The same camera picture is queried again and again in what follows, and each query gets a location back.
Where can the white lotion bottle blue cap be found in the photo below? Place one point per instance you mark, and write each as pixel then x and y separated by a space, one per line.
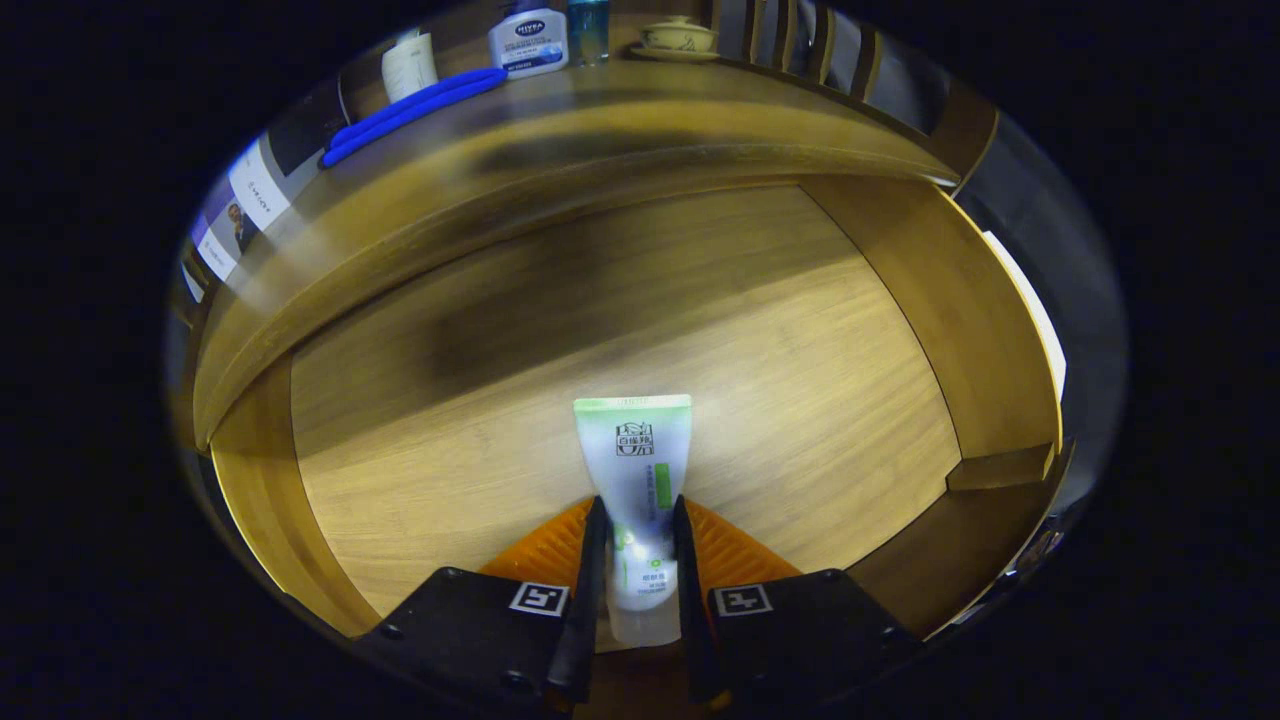
pixel 528 45

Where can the white pump bottle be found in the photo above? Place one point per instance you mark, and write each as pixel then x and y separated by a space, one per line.
pixel 410 68

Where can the wooden cabinet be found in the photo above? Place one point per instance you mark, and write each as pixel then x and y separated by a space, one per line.
pixel 975 125

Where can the teal bottle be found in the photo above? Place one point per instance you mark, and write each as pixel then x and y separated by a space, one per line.
pixel 588 30

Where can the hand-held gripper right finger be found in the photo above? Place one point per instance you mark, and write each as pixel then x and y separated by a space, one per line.
pixel 692 620

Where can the white book with dark cover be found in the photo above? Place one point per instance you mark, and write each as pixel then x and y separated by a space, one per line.
pixel 262 185

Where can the purple book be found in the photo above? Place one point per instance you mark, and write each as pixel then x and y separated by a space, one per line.
pixel 225 235

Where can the blue folded cloth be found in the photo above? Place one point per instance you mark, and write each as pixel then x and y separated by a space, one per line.
pixel 420 105

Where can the beige lidded teacup with saucer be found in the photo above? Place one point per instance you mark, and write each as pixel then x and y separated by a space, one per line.
pixel 680 38

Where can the white green tube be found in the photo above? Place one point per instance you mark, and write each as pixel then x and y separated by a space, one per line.
pixel 635 460

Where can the wooden countertop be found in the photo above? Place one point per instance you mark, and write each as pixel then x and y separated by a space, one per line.
pixel 600 110

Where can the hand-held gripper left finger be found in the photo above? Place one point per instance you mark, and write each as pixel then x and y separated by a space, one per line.
pixel 592 600

